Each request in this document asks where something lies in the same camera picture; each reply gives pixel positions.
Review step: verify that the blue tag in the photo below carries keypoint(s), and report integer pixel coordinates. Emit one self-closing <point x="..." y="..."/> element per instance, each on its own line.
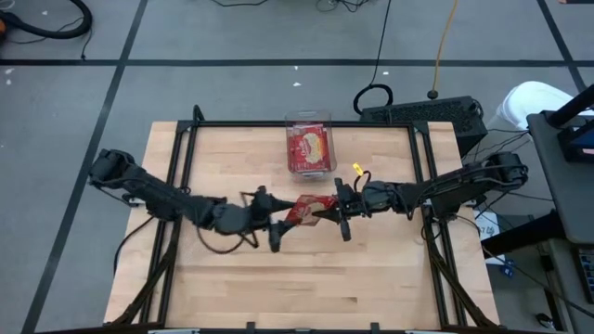
<point x="508" y="269"/>

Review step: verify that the black monitor mount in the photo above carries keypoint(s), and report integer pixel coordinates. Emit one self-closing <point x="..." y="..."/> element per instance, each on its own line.
<point x="575" y="139"/>

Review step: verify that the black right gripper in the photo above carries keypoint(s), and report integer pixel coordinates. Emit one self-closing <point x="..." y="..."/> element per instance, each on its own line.
<point x="352" y="204"/>

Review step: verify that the black computer case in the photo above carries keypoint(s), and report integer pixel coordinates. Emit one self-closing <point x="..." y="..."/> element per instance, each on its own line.
<point x="417" y="113"/>

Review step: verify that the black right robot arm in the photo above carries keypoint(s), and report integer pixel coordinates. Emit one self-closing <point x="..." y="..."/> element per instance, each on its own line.
<point x="459" y="183"/>

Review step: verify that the dark keyboard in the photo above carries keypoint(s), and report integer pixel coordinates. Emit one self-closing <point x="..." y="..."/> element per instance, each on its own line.
<point x="588" y="273"/>

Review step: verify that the black computer mouse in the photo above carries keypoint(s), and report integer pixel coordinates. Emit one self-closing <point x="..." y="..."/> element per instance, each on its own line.
<point x="543" y="319"/>

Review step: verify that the clear plastic basket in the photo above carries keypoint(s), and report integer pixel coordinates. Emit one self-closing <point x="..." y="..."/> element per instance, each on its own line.
<point x="301" y="117"/>

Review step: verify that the grey desk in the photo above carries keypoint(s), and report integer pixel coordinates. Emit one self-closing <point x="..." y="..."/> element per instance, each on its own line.
<point x="566" y="199"/>

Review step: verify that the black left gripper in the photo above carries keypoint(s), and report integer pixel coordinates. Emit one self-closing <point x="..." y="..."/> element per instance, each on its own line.
<point x="262" y="211"/>

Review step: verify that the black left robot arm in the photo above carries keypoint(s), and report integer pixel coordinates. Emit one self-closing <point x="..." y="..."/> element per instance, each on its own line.
<point x="153" y="195"/>

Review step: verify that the white chair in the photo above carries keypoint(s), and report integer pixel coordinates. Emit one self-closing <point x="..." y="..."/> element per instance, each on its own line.
<point x="529" y="99"/>

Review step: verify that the white paper sheet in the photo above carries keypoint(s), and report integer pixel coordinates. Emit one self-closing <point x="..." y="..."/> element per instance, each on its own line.
<point x="487" y="232"/>

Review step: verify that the black aluminium table frame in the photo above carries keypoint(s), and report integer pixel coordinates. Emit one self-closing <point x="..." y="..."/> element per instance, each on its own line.
<point x="232" y="124"/>

